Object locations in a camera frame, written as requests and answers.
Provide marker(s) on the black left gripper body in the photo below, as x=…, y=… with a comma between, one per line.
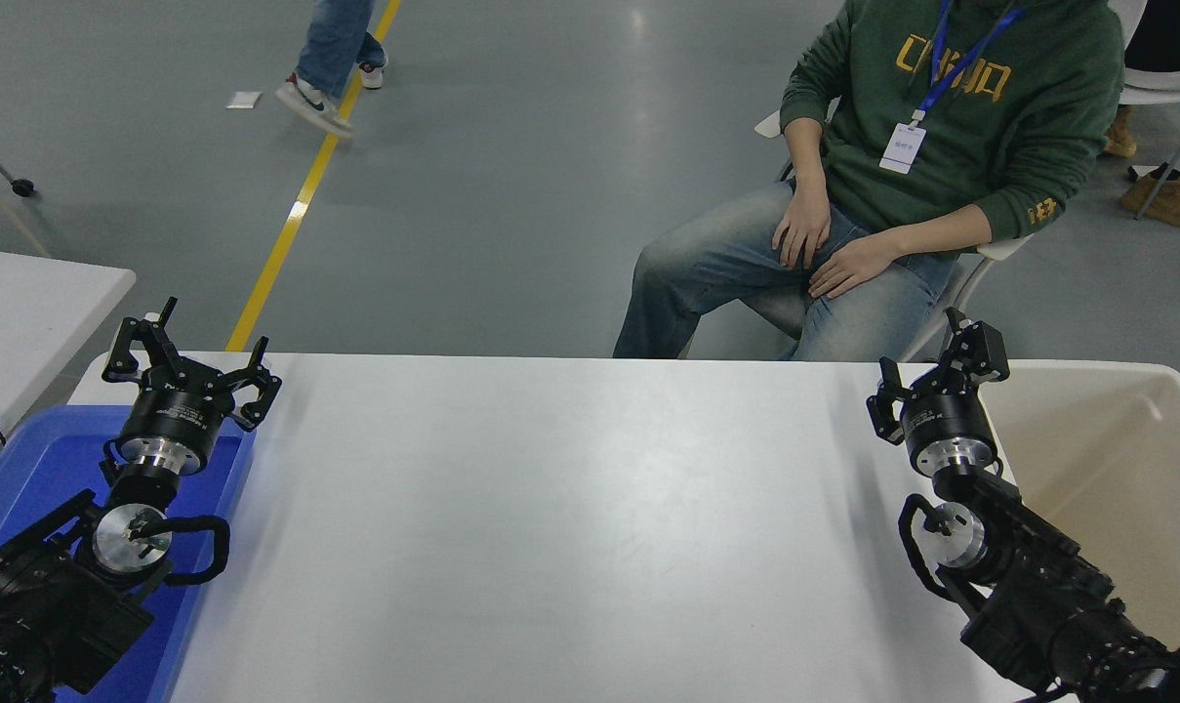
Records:
x=175, y=415

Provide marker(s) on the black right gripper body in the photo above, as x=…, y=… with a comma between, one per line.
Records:
x=946, y=420

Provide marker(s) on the person's left forearm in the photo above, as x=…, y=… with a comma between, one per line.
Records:
x=941, y=234

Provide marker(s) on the person's right forearm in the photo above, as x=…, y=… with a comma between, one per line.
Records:
x=804, y=151

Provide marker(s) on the person's left hand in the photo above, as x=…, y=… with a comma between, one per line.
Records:
x=853, y=266

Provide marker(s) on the person's right hand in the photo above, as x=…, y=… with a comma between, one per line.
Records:
x=802, y=225

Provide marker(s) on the white wheeled chair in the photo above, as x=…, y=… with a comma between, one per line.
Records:
x=960, y=288

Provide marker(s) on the blue plastic tray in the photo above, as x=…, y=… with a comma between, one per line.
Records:
x=43, y=459

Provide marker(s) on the white side table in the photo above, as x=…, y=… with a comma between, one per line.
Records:
x=23, y=322

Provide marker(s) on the large pale plastic bin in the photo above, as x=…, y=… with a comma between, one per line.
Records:
x=1117, y=459

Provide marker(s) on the grey wheeled chair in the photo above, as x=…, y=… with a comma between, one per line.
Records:
x=21, y=186

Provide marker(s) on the person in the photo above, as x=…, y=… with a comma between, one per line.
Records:
x=331, y=49
x=1170, y=200
x=990, y=127

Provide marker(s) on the white shell chair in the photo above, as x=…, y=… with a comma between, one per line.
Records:
x=1165, y=95

